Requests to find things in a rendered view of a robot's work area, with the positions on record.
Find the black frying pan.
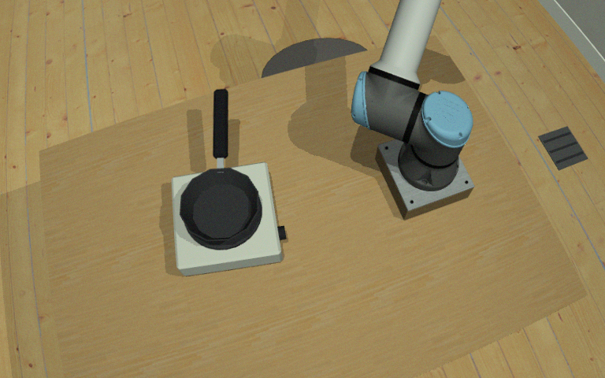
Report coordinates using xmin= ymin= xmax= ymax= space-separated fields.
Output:
xmin=180 ymin=89 xmax=258 ymax=241

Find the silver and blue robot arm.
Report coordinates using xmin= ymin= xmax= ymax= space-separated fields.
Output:
xmin=351 ymin=0 xmax=473 ymax=191

